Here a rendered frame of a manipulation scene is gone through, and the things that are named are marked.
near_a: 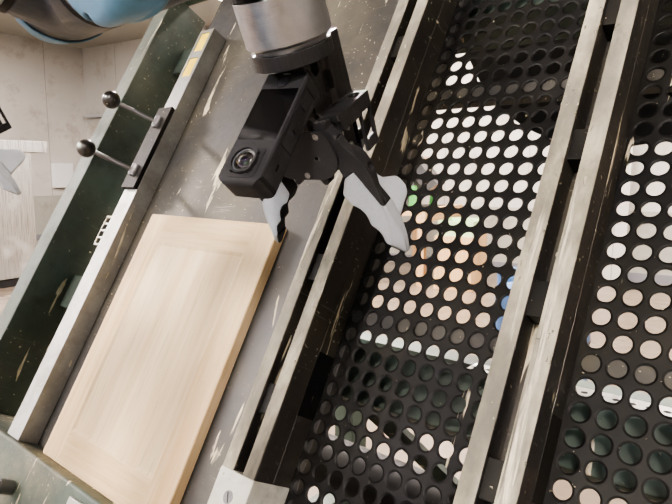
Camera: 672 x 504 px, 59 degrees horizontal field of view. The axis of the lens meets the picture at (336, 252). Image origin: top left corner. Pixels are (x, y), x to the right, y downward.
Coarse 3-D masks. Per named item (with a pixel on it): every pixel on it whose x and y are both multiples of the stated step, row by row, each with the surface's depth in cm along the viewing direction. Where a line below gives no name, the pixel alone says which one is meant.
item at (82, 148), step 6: (78, 144) 120; (84, 144) 120; (90, 144) 121; (78, 150) 121; (84, 150) 120; (90, 150) 121; (96, 150) 123; (84, 156) 121; (90, 156) 122; (102, 156) 123; (108, 156) 123; (114, 162) 123; (120, 162) 124; (126, 168) 124; (132, 168) 124; (138, 168) 125; (132, 174) 124
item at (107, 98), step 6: (102, 96) 124; (108, 96) 123; (114, 96) 124; (102, 102) 124; (108, 102) 124; (114, 102) 124; (120, 102) 125; (114, 108) 125; (126, 108) 126; (132, 108) 126; (138, 114) 127; (144, 114) 127; (150, 120) 127; (156, 120) 127; (156, 126) 127
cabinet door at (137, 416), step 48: (144, 240) 117; (192, 240) 108; (240, 240) 100; (144, 288) 111; (192, 288) 102; (240, 288) 95; (96, 336) 113; (144, 336) 104; (192, 336) 97; (240, 336) 91; (96, 384) 107; (144, 384) 99; (192, 384) 92; (96, 432) 101; (144, 432) 94; (192, 432) 87; (96, 480) 95; (144, 480) 89
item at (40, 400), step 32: (192, 96) 131; (160, 160) 127; (128, 192) 125; (128, 224) 122; (96, 256) 121; (96, 288) 118; (64, 320) 118; (64, 352) 114; (32, 384) 115; (64, 384) 115; (32, 416) 111
